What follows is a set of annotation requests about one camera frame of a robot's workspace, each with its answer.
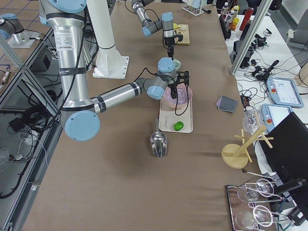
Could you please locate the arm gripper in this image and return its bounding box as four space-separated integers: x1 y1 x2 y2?
163 29 183 58
168 71 190 98

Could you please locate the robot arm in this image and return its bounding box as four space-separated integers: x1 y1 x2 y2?
39 0 189 141
131 0 183 59

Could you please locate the clear ice cubes pile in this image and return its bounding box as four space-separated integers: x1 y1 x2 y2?
164 88 188 105

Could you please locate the pink bowl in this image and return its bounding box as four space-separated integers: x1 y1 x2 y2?
163 84 193 109

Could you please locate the green bowl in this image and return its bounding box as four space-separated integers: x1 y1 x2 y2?
173 58 181 71

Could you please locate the metal ice scoop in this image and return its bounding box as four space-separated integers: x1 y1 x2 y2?
150 118 167 158

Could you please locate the bamboo cutting board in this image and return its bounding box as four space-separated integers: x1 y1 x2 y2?
174 24 190 45

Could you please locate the white toy steamed bun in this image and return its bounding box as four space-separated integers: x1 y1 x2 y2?
180 25 186 31

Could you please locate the cream plastic tray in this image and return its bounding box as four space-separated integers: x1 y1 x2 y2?
159 99 193 133

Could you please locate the green lime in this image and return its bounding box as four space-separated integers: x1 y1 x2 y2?
173 121 184 131

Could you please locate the grey folded cloth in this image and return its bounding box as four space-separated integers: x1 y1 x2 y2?
216 95 238 114

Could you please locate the red bottle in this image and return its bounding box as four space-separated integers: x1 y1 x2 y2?
239 8 254 31

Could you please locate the wooden mug tree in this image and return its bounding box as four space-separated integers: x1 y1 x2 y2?
221 125 274 169

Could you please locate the blue teach pendant near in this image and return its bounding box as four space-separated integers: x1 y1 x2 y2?
261 103 293 132

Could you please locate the blue teach pendant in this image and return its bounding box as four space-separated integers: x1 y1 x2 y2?
261 103 293 132
266 77 304 108

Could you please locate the blue teach pendant far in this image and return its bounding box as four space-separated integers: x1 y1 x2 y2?
266 77 304 108

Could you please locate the wine glass rack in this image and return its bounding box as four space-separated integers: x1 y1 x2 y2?
225 175 292 231

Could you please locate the black monitor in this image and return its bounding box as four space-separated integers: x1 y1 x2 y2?
260 112 308 182

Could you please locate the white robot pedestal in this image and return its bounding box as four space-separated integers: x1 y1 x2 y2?
87 0 129 79

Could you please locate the aluminium frame post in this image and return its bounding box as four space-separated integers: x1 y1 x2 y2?
230 0 272 76

